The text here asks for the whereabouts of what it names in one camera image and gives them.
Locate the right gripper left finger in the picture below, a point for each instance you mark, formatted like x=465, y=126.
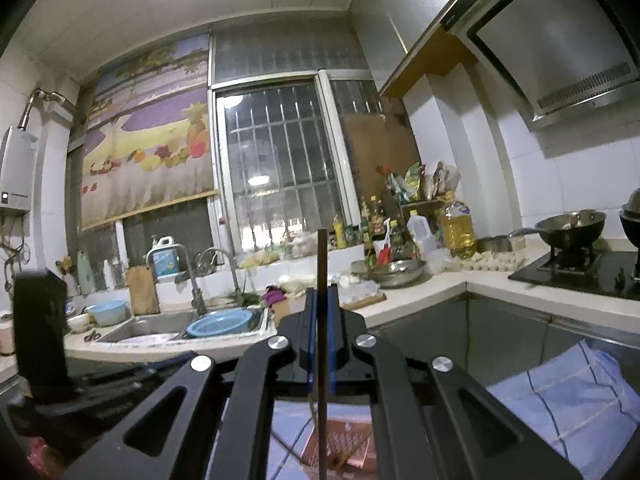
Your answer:
x=242, y=447

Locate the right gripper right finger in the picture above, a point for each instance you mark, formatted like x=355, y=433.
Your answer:
x=405, y=407

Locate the dark brown chopstick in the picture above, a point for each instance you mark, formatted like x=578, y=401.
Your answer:
x=322, y=343

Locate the chrome kitchen faucet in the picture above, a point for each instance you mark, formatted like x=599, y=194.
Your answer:
x=183, y=267

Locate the blue plastic basin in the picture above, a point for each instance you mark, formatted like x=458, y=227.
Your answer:
x=221, y=323

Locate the pink perforated plastic basket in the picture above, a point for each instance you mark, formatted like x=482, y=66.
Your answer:
x=350, y=445

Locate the stainless steel bowl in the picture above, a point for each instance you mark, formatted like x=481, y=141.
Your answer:
x=396, y=274

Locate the light blue plastic bowl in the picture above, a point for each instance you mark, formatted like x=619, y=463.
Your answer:
x=108, y=313

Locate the stainless steel sink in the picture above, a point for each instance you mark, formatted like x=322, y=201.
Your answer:
x=145, y=330

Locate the wooden cutting board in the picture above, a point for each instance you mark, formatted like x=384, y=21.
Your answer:
x=142, y=292

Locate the white plastic jug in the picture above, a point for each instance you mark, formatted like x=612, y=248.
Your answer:
x=421, y=233

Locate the blue detergent jug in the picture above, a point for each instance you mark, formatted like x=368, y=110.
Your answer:
x=164, y=257

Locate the egg tray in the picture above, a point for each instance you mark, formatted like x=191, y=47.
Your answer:
x=494, y=262

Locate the yellow cooking oil bottle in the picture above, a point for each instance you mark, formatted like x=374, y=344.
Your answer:
x=457, y=227

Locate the black gas stove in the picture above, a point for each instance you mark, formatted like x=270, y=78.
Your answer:
x=599, y=273

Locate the blue striped cloth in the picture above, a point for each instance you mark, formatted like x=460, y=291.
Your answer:
x=579, y=402

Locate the black wok on stove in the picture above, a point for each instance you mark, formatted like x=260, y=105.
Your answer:
x=578, y=229

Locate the white water heater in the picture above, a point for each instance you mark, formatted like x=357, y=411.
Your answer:
x=18, y=157

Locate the fruit pattern roller blind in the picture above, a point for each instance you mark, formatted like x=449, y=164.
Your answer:
x=147, y=143

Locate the black pot with lid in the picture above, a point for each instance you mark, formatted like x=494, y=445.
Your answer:
x=631, y=226

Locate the steel range hood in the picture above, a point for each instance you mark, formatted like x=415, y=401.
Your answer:
x=559, y=58

